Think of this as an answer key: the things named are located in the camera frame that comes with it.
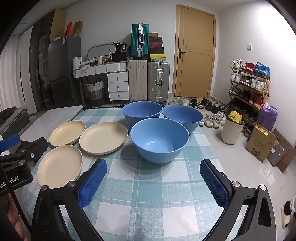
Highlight grey package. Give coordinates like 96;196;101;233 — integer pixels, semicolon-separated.
267;144;287;166

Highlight row of shoes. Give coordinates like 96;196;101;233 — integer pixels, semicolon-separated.
168;97;228;129

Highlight marble coffee table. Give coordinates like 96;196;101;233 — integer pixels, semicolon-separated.
17;105;84;144

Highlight brown cardboard box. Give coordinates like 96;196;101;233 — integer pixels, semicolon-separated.
74;20;84;37

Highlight brown patterned board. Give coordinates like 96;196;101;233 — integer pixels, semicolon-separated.
272;128;296;173

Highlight purple plastic bag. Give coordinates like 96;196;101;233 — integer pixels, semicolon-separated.
257;105;278;132

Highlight blue bowl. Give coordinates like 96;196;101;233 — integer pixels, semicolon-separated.
121;101;163;128
162;105;204;135
130;118;190;164

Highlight green suitcase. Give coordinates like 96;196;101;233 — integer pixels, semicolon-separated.
131;23;149;58

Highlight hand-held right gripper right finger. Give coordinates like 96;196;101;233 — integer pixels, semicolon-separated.
200;159;278;241

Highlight grey fridge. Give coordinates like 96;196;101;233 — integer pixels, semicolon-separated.
47;35;82;107

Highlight silver suitcase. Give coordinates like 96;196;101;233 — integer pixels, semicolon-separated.
147;61;171;104

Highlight black bag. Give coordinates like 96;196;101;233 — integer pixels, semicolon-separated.
112;42;129;62

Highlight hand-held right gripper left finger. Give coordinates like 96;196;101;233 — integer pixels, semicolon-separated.
31;159;108;241

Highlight yellow bag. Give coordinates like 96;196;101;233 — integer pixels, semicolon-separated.
228;111;243;123

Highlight cream trash bin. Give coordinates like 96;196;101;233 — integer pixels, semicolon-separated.
221;115;245;145

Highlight shoes on rack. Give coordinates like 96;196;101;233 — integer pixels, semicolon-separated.
230;59;271;130

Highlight large cream plate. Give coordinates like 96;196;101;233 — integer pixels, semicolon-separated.
79;122;129;155

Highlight white slipper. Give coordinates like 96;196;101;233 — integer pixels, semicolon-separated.
281;196;296;230

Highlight wooden shoe rack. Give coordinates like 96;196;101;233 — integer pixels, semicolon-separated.
228;67;272;137

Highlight white wardrobe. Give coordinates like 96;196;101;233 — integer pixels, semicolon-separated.
0;25;37;114

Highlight white dressing table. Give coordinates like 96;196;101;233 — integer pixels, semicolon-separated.
73;61;129;109

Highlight woven laundry basket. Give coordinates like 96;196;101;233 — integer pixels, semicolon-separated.
86;78;105;107

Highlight white drawer unit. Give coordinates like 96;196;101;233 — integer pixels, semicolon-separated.
107;71;129;101

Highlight teal checked tablecloth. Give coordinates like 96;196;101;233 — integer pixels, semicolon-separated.
22;107;252;241

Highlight stack of shoe boxes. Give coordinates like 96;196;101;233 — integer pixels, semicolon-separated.
148;32;166;62

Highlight dark glass cabinet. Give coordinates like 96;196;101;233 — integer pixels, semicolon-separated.
29;9;56;109

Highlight cream suitcase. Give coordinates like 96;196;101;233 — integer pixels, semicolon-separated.
128;59;148;102

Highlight tall cardboard sheet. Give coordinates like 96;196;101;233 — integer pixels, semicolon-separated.
50;8;67;42

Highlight wooden door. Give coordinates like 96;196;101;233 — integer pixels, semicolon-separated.
172;3;216;99

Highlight person's left hand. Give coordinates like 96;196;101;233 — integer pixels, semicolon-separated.
6;194;29;241

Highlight oval mirror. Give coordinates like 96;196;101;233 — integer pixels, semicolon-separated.
87;42;117;62

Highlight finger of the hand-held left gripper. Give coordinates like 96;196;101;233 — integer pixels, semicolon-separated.
0;137;48;168
0;134;21;154

